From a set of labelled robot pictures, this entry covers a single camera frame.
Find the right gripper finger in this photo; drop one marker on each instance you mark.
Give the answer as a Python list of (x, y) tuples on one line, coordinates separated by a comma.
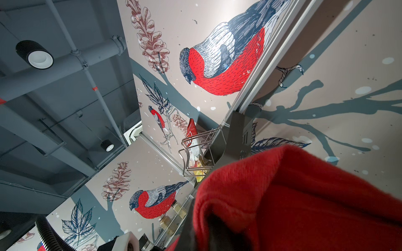
[(187, 239)]

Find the red garment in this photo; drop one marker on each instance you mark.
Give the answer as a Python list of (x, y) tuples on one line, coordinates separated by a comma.
[(286, 199)]

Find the Chuba cassava chips bag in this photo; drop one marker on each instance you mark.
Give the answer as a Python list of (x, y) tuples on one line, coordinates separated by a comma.
[(196, 159)]

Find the black ceiling spotlight far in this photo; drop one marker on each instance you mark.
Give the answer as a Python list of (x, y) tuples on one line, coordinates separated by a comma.
[(107, 145)]

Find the black ceiling spotlight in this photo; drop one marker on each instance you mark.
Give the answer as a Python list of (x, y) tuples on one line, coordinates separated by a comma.
[(34, 54), (107, 145)]

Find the grey ceiling pipe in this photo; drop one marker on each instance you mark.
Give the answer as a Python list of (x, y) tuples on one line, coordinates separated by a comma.
[(28, 80)]

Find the black ceiling spotlight near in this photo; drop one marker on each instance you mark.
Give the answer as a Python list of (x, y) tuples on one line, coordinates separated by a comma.
[(34, 54)]

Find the white wire shelf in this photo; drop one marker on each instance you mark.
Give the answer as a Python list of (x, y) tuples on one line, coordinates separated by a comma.
[(172, 223)]

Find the black wire basket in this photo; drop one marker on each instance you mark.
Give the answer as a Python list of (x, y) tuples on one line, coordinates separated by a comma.
[(223, 145)]

